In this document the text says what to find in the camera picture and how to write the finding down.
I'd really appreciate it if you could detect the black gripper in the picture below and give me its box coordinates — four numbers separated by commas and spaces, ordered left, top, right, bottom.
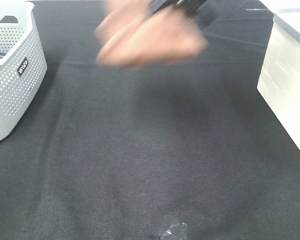
149, 0, 219, 25

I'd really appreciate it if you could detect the brown towel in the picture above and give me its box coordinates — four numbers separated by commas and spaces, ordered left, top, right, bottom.
94, 0, 208, 68

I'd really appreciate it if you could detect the white box with grey rim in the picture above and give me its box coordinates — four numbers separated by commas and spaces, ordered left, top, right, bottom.
257, 8, 300, 150

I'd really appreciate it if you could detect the black table cloth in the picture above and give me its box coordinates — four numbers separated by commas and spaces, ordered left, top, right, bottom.
0, 0, 300, 240

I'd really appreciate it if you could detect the grey perforated plastic basket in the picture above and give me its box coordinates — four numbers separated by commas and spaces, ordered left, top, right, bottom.
0, 0, 47, 141

